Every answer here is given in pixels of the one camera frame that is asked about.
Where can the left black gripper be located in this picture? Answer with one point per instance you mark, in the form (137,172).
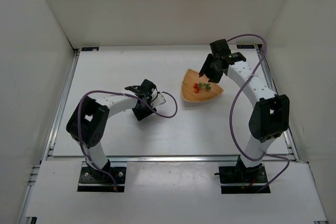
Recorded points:
(143,111)

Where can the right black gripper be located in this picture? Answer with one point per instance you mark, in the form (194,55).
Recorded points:
(212,69)

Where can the red cherries with green leaves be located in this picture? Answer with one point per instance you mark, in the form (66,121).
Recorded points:
(199,86)

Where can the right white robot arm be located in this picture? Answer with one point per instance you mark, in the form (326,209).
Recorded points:
(270,115)

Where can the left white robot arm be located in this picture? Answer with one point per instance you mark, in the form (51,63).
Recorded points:
(88,122)

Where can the woven triangular fruit basket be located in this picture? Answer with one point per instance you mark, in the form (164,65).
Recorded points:
(192,76)

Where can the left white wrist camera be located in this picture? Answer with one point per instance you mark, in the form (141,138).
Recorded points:
(160,100)

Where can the right black corner bracket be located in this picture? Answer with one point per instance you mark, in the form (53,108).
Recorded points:
(245,46)

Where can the black corner bracket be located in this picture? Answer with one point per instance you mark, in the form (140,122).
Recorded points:
(90,49)
(245,46)

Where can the right aluminium frame rail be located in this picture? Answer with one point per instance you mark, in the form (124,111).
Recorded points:
(271,84)

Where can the aluminium frame rail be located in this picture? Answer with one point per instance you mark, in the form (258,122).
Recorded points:
(271,84)
(208,158)
(60,108)

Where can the front aluminium frame rail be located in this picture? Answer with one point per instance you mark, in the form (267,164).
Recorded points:
(208,158)

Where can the left black corner bracket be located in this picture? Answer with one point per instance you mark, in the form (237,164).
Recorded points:
(90,49)

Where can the left aluminium frame rail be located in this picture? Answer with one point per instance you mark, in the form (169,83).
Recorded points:
(60,108)

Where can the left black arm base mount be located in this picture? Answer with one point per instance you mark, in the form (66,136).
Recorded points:
(94,181)

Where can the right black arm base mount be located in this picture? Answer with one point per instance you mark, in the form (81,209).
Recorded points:
(233,182)

